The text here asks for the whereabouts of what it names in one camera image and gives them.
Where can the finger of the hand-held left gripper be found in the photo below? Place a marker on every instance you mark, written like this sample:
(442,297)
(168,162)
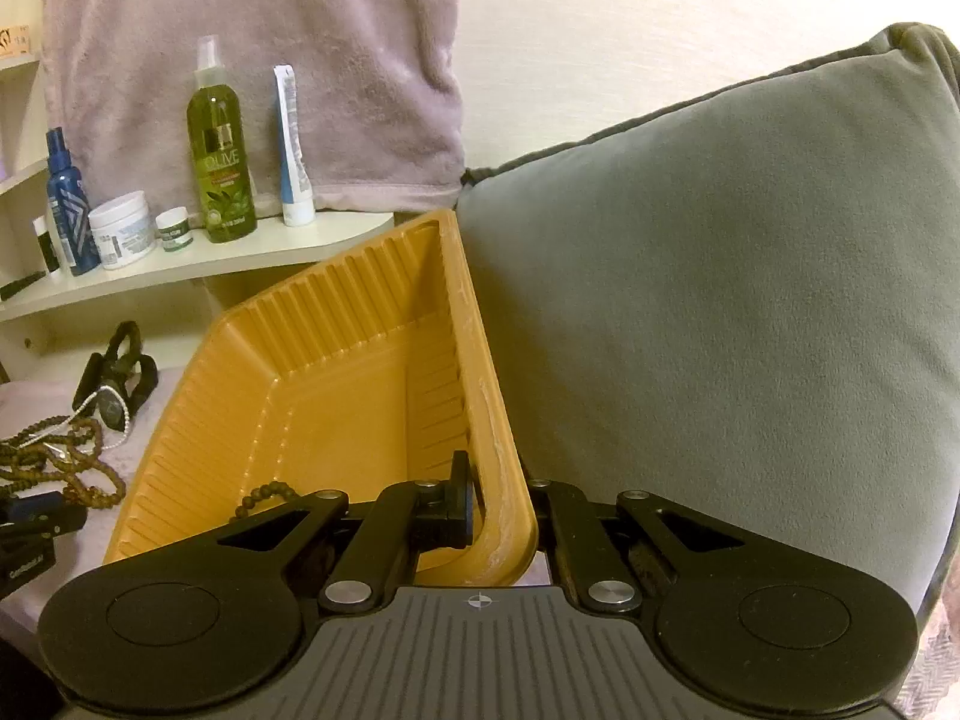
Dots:
(41,514)

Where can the white and blue tube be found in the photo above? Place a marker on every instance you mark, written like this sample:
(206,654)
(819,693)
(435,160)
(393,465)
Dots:
(294,157)

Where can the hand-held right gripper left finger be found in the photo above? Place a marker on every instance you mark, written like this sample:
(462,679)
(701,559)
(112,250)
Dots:
(466,499)

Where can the yellow plastic tray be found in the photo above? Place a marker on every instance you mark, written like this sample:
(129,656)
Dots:
(337,397)

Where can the pink fleece towel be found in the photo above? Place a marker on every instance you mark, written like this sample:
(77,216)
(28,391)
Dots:
(300,52)

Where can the grey pillow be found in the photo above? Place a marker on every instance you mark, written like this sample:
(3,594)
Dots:
(712,300)

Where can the large white jar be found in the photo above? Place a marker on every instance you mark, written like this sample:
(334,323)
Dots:
(124,229)

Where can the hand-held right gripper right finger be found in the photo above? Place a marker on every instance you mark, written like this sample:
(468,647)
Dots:
(559,517)

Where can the small green label jar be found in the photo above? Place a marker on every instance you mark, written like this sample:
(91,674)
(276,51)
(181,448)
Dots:
(174,231)

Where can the patterned white cloth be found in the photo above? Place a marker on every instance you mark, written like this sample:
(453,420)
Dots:
(934,667)

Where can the green spray bottle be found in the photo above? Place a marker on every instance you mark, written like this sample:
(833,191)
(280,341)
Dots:
(220,165)

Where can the dark green lip balm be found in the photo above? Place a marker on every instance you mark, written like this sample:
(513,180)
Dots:
(46,247)

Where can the cream wooden shelf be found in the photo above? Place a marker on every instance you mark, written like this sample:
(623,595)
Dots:
(247,255)

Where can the blue spray bottle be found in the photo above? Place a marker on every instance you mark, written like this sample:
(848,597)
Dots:
(69,210)

